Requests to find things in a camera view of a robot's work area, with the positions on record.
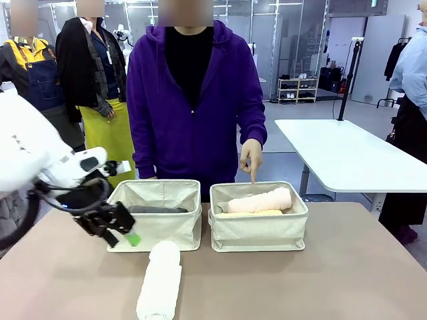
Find grey towel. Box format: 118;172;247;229
127;205;189;215

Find cream fabric basket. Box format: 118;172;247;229
208;181;309;253
106;179;203;253

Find person's right forearm purple sleeve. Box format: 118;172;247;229
126;116;158;179

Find wooden shoe rack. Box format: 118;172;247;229
277;77;320;105

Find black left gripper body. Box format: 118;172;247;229
74;201;136;239

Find mannequin black jacket yellow apron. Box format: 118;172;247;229
55;0;136;189

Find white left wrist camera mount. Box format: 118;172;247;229
106;159;133;177

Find yellow towel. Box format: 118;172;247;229
216;209;284;219

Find pink towel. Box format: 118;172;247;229
226;187;293;215

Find person's left hand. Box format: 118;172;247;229
239;139;264;187

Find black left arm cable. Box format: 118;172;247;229
0;178;114;251

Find rolled white towel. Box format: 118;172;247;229
135;240;183;320

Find white table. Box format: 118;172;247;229
274;119;406;210

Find person in light blue shirt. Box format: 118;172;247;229
378;2;427;246

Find black camera pole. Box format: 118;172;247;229
337;37;363;121

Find person in purple hoodie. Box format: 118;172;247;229
125;0;268;203

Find dark hanging coat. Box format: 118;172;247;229
384;41;410;82

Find black stacked cases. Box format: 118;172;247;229
318;65;345;93

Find person's left forearm purple sleeve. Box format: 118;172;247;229
236;99;268;146

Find mannequin yellow hoodie denim apron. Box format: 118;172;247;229
0;0;86;153

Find black clothes rack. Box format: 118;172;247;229
376;36;413;109

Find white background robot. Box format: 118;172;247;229
112;24;130;65

